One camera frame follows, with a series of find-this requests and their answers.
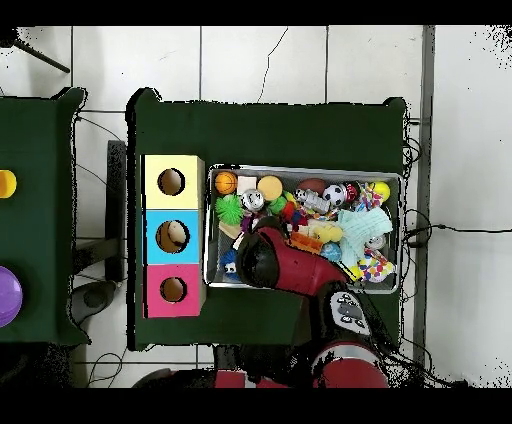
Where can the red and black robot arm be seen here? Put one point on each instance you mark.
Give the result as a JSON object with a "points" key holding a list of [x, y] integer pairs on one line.
{"points": [[296, 264]]}

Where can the wooden box with three holes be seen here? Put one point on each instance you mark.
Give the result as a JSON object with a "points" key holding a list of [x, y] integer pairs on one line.
{"points": [[192, 248]]}

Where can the green spiky ball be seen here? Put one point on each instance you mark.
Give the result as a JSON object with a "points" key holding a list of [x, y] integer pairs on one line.
{"points": [[229, 209]]}

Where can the orange foam disc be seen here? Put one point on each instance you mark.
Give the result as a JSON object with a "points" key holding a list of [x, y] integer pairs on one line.
{"points": [[270, 188]]}

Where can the plain wooden cube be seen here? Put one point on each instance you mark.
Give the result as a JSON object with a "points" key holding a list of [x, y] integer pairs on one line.
{"points": [[246, 185]]}

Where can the orange toy basketball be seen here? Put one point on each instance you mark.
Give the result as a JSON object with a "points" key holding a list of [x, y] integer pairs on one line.
{"points": [[226, 182]]}

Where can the orange plastic building block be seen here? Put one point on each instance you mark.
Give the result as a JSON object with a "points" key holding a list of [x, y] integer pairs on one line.
{"points": [[304, 242]]}

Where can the silver toy robot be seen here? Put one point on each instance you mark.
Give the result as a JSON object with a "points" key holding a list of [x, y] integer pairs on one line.
{"points": [[314, 202]]}

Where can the brown toy football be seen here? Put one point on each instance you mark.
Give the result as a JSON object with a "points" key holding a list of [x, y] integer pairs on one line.
{"points": [[312, 186]]}

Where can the dark green tablecloth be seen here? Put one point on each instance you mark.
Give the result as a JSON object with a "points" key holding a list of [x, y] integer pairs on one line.
{"points": [[260, 136]]}

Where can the black and white soccer ball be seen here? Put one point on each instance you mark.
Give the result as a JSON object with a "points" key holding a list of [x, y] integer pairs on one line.
{"points": [[334, 194]]}

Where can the mint green knitted cloth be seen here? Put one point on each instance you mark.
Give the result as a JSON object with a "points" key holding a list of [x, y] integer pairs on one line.
{"points": [[360, 228]]}

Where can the black flat panel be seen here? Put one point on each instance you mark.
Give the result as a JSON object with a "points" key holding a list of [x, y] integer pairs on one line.
{"points": [[116, 200]]}

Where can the grey round base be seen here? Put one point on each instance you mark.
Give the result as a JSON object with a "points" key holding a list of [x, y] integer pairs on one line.
{"points": [[94, 298]]}

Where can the neighbouring green table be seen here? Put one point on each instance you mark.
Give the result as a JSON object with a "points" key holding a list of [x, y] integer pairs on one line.
{"points": [[36, 240]]}

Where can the yellow round object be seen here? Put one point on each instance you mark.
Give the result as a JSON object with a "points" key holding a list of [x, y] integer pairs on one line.
{"points": [[6, 184]]}

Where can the purple ball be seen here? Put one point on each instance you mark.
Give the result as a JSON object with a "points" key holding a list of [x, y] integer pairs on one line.
{"points": [[8, 296]]}

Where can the black tripod leg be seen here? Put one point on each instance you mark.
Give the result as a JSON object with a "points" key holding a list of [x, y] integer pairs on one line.
{"points": [[40, 58]]}

